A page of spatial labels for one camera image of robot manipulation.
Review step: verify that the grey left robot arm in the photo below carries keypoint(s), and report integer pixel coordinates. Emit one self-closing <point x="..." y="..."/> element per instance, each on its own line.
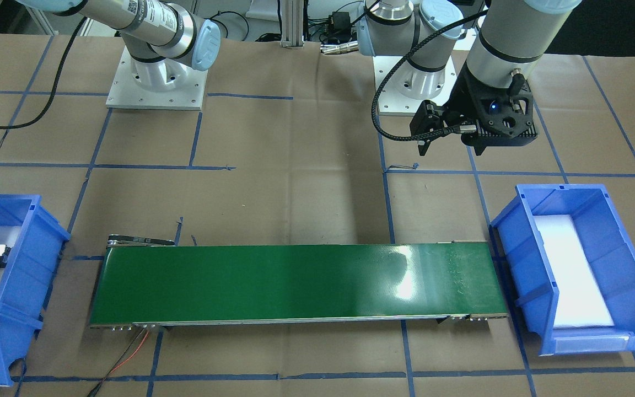
<point x="514" y="35"/>

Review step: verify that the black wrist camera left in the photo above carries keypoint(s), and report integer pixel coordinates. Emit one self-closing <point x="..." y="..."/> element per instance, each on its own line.
<point x="511" y="115"/>

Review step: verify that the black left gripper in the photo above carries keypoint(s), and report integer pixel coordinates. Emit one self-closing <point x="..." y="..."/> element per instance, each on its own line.
<point x="462" y="101"/>

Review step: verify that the blue bin with buttons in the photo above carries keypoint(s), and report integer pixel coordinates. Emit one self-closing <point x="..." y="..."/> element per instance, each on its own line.
<point x="25" y="282"/>

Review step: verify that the aluminium frame post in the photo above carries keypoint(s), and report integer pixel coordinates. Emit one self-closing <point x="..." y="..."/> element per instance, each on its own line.
<point x="293" y="23"/>

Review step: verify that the green conveyor belt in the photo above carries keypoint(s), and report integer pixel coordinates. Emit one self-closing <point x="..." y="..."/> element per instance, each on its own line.
<point x="280" y="284"/>

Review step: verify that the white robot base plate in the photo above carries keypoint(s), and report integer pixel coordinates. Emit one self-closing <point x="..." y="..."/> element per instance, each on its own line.
<point x="162" y="85"/>

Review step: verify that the blue empty bin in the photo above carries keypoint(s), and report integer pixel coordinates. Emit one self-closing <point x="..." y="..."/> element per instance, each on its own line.
<point x="607" y="247"/>

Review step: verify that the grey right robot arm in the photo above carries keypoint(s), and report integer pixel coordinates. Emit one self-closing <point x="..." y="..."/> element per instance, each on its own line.
<point x="164" y="39"/>

